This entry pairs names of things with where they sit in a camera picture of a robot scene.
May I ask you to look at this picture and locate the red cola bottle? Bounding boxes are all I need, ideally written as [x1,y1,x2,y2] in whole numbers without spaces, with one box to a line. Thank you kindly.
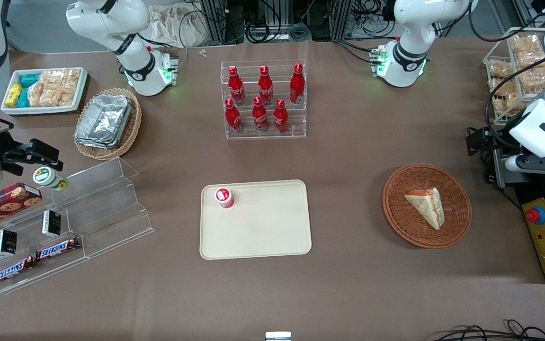
[289,63,306,105]
[228,65,246,106]
[251,96,269,134]
[258,65,275,106]
[273,99,289,135]
[224,98,243,135]

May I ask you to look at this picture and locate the green lid white cup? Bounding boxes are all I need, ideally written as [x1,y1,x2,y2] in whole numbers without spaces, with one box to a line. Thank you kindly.
[33,167,70,192]

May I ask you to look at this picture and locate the black floor cables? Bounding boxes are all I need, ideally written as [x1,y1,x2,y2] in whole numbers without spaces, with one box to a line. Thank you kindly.
[431,319,545,341]

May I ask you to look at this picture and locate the brown snack bag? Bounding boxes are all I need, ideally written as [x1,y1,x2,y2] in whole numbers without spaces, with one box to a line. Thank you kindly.
[489,59,515,80]
[489,80,524,117]
[510,33,544,54]
[516,51,545,91]

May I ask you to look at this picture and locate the white rectangular snack tray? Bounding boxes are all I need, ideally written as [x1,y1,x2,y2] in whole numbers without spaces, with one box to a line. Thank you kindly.
[0,67,89,116]

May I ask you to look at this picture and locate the yellow snack pack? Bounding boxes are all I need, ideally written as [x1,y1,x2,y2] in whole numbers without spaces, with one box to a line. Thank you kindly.
[6,82,24,108]

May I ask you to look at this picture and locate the red cookie box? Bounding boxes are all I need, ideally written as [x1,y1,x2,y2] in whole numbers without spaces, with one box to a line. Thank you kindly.
[0,182,43,235]

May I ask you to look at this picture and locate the clear rice cracker bag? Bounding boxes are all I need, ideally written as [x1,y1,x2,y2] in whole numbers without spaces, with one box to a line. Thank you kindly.
[28,83,46,108]
[40,71,63,108]
[59,69,81,107]

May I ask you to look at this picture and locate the Snickers bar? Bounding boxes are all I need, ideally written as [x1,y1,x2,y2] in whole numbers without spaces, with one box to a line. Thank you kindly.
[0,256,36,287]
[36,236,82,262]

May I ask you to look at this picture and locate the triangle sandwich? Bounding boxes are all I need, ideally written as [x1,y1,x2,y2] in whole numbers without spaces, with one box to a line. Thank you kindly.
[404,187,445,231]

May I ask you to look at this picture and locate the beige cloth bag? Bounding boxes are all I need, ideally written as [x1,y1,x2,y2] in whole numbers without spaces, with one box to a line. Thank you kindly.
[145,4,212,49]

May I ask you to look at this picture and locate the beige plastic tray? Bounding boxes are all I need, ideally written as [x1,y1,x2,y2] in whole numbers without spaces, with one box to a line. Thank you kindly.
[199,179,313,260]

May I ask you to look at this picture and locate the small black box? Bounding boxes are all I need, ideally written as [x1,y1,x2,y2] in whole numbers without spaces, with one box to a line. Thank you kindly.
[0,229,18,258]
[42,210,63,238]

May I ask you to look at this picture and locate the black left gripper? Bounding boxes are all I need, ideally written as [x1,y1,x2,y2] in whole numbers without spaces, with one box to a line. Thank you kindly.
[466,126,528,162]

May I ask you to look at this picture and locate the clear acrylic step shelf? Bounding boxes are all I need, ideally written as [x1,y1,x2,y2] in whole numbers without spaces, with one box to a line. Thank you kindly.
[0,157,155,295]

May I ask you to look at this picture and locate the oval tan wicker basket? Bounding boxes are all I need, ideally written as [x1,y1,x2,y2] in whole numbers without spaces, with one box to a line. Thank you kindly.
[73,88,143,161]

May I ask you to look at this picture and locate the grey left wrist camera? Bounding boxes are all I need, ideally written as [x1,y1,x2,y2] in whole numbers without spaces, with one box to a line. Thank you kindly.
[504,153,545,174]

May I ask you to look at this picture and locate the stack of foil trays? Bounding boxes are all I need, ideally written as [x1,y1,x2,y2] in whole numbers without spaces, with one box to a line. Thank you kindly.
[74,94,134,150]

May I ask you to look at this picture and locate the round brown wicker basket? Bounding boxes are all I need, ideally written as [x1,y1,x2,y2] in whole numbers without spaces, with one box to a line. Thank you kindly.
[382,163,473,249]

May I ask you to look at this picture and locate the white wire rack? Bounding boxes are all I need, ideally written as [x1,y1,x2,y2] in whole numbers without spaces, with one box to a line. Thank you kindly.
[482,27,545,126]

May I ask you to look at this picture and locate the red lid yogurt cup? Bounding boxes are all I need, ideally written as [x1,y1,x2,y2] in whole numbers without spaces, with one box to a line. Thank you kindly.
[214,187,235,209]

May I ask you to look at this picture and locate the clear acrylic bottle rack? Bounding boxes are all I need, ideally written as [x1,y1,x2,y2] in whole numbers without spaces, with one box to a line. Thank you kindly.
[220,60,308,140]

